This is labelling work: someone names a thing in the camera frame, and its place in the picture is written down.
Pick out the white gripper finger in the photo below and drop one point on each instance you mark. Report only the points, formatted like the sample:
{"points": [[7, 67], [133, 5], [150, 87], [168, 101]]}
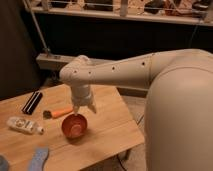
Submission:
{"points": [[92, 107], [76, 110]]}

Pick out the white plastic bottle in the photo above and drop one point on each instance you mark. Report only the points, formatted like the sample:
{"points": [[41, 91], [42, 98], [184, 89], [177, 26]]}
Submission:
{"points": [[23, 125]]}

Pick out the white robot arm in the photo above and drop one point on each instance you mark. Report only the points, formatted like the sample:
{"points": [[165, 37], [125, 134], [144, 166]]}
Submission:
{"points": [[178, 118]]}

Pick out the wooden table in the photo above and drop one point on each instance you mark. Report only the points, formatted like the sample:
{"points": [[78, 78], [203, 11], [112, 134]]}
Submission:
{"points": [[71, 145]]}

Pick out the black rectangular box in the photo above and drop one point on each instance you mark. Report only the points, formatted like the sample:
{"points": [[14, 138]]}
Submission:
{"points": [[32, 103]]}

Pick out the red ceramic bowl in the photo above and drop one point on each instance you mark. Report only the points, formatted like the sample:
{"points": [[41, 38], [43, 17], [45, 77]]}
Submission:
{"points": [[74, 126]]}

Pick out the blue flat tool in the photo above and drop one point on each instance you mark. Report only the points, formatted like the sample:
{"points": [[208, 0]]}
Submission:
{"points": [[39, 159]]}

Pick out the metal shelf rail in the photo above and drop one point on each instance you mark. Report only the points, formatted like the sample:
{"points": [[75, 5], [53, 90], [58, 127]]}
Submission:
{"points": [[186, 12]]}

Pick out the metal diagonal pole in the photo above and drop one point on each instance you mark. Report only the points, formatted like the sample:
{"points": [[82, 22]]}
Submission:
{"points": [[45, 47]]}

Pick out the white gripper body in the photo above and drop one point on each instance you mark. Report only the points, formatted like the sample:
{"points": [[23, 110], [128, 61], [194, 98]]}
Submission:
{"points": [[82, 95]]}

